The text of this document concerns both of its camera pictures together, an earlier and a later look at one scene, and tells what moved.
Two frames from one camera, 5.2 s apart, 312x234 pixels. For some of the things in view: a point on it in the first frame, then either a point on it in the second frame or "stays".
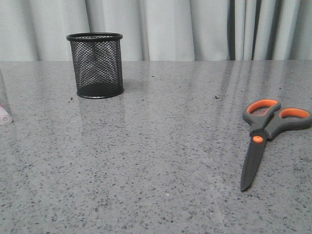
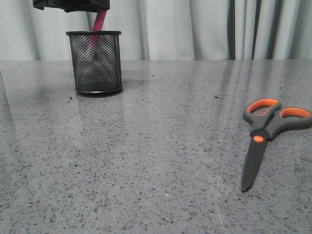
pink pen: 5,118 -> 98,26
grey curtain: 160,30 stays
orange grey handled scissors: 265,121 stays
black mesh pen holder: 97,63 stays
